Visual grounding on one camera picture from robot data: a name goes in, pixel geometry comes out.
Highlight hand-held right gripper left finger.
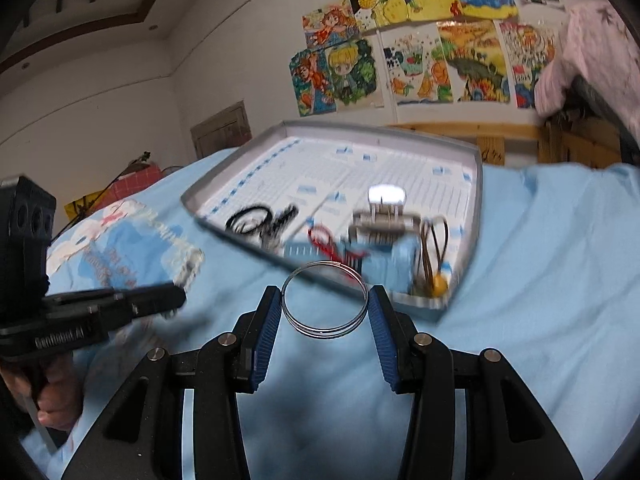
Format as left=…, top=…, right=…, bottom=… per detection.
left=60, top=286, right=283, bottom=480

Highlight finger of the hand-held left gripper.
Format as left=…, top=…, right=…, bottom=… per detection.
left=112, top=282, right=187, bottom=318

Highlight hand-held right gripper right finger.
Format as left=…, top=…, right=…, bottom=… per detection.
left=369, top=285, right=583, bottom=480

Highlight thin silver bangles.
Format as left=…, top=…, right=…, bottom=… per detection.
left=280, top=261, right=370, bottom=339

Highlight yellow bead brown cord bracelet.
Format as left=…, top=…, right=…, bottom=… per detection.
left=412, top=215, right=452, bottom=297

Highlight red braided bead bracelet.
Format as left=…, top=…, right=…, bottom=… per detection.
left=307, top=225, right=351, bottom=263

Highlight black hair tie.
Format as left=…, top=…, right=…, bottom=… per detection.
left=225, top=206, right=273, bottom=236

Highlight beige claw clip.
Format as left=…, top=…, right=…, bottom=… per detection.
left=350, top=185, right=422, bottom=250

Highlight grey box lid tray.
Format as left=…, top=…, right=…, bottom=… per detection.
left=181, top=120, right=483, bottom=321

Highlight person's left hand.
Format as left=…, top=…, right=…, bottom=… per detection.
left=5, top=352, right=83, bottom=433

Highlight yellow board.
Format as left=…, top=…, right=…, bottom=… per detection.
left=65, top=192, right=108, bottom=222

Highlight red checkered box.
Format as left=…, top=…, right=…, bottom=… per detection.
left=107, top=165, right=166, bottom=202

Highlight light blue printed blanket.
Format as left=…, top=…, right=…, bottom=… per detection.
left=20, top=152, right=640, bottom=480

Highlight wooden headboard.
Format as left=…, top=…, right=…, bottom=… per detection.
left=385, top=115, right=640, bottom=168

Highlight pink cloth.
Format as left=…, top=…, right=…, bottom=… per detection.
left=534, top=2, right=640, bottom=131

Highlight group of colourful wall drawings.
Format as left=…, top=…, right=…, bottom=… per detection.
left=290, top=0, right=563, bottom=118

